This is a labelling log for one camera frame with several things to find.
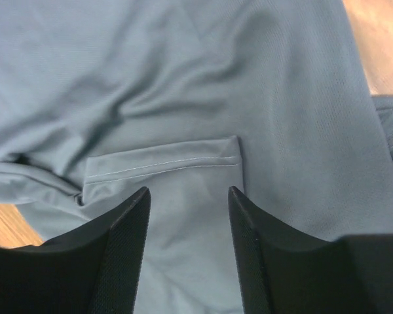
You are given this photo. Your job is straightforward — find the grey t shirt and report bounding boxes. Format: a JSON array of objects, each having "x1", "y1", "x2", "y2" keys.
[{"x1": 0, "y1": 1, "x2": 393, "y2": 313}]

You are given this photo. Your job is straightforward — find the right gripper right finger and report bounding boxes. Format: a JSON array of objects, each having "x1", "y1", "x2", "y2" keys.
[{"x1": 228, "y1": 187, "x2": 393, "y2": 313}]

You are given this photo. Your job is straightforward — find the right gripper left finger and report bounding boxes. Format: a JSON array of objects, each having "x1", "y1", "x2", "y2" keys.
[{"x1": 0, "y1": 187, "x2": 151, "y2": 313}]

